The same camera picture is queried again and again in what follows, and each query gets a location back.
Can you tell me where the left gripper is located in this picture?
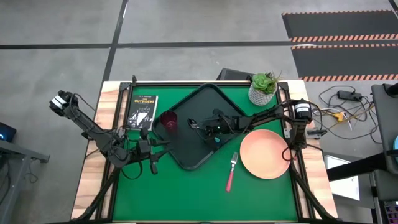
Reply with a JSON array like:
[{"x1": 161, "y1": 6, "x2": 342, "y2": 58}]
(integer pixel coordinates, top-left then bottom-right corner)
[{"x1": 129, "y1": 127, "x2": 172, "y2": 175}]

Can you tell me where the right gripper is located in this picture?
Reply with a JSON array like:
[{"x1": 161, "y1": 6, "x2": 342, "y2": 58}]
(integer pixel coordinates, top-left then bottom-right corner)
[{"x1": 198, "y1": 108, "x2": 242, "y2": 141}]

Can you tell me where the blue-handled metal spoon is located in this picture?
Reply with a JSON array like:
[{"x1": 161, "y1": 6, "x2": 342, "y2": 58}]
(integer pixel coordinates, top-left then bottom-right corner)
[{"x1": 187, "y1": 117, "x2": 222, "y2": 149}]

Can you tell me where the red translucent plastic cup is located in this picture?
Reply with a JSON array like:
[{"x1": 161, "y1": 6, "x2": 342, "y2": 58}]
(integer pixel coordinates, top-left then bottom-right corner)
[{"x1": 159, "y1": 110, "x2": 179, "y2": 134}]

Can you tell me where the pink-handled metal fork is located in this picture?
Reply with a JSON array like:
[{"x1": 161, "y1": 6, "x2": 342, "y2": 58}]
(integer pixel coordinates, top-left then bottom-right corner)
[{"x1": 225, "y1": 151, "x2": 239, "y2": 192}]

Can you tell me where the dark grey plastic tray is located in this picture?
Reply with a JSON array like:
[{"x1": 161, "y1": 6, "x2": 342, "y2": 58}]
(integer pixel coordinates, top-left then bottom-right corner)
[{"x1": 151, "y1": 82, "x2": 249, "y2": 171}]

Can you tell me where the orange round plate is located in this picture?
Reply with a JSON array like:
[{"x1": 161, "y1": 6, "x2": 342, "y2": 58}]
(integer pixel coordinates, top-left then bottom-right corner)
[{"x1": 239, "y1": 129, "x2": 292, "y2": 180}]

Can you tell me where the black paperback book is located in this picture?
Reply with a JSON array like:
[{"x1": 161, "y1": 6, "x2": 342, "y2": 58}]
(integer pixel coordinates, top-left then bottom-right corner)
[{"x1": 126, "y1": 95, "x2": 159, "y2": 131}]

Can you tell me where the black flat box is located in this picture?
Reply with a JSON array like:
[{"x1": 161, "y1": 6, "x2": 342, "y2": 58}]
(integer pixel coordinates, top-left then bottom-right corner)
[{"x1": 216, "y1": 67, "x2": 254, "y2": 82}]

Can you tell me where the succulent in white pot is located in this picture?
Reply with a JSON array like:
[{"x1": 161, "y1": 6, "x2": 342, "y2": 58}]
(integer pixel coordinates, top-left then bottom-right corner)
[{"x1": 248, "y1": 70, "x2": 282, "y2": 107}]

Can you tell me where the green table mat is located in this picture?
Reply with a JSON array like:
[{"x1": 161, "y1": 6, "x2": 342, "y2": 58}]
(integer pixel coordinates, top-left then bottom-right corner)
[{"x1": 112, "y1": 84, "x2": 299, "y2": 222}]

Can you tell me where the yellow power plug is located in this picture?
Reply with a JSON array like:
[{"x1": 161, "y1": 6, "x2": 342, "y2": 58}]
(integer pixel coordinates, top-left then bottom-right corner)
[{"x1": 330, "y1": 111, "x2": 346, "y2": 123}]

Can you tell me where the grey metal desk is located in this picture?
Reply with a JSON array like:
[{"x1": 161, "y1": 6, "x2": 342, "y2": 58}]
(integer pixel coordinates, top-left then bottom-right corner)
[{"x1": 0, "y1": 139, "x2": 50, "y2": 224}]

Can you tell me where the black power adapter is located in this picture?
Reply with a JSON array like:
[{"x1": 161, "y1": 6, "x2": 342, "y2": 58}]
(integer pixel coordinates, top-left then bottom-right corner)
[{"x1": 337, "y1": 90, "x2": 363, "y2": 102}]

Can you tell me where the black orange-striped floor mat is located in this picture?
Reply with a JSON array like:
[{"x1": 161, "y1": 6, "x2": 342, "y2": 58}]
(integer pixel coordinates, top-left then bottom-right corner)
[
  {"x1": 281, "y1": 10, "x2": 398, "y2": 44},
  {"x1": 290, "y1": 43, "x2": 398, "y2": 82}
]

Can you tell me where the white paper sheet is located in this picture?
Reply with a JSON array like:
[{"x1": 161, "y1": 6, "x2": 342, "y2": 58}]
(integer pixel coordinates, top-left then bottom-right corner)
[{"x1": 323, "y1": 154, "x2": 361, "y2": 202}]

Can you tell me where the black box blue light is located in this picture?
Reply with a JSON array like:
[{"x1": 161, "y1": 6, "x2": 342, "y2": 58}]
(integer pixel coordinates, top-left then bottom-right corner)
[{"x1": 0, "y1": 121, "x2": 17, "y2": 143}]

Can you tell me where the black flat beam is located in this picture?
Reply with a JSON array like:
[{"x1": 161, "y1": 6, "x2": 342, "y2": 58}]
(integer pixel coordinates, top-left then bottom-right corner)
[{"x1": 326, "y1": 152, "x2": 388, "y2": 182}]

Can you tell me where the grey cart top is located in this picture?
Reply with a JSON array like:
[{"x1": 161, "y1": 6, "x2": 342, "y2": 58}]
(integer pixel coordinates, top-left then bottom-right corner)
[{"x1": 371, "y1": 83, "x2": 398, "y2": 175}]

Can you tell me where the black aluminium table frame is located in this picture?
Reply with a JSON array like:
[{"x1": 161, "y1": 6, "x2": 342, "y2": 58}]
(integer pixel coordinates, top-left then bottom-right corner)
[{"x1": 110, "y1": 74, "x2": 309, "y2": 223}]

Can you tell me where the black diagonal frame strut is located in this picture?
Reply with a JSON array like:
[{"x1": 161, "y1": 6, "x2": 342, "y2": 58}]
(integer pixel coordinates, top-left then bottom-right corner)
[
  {"x1": 74, "y1": 174, "x2": 121, "y2": 222},
  {"x1": 289, "y1": 161, "x2": 338, "y2": 222}
]

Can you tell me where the black floor cable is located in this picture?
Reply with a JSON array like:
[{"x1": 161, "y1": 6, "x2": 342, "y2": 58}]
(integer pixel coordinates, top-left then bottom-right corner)
[{"x1": 317, "y1": 85, "x2": 383, "y2": 146}]

